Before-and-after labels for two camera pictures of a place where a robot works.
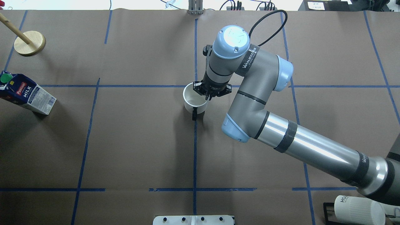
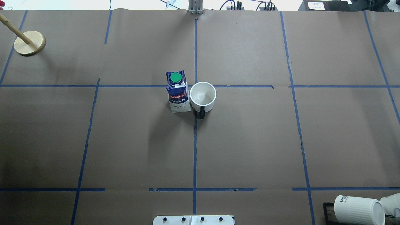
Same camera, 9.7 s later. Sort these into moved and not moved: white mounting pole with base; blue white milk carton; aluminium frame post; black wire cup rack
Moved: blue white milk carton
Not moved: aluminium frame post; white mounting pole with base; black wire cup rack
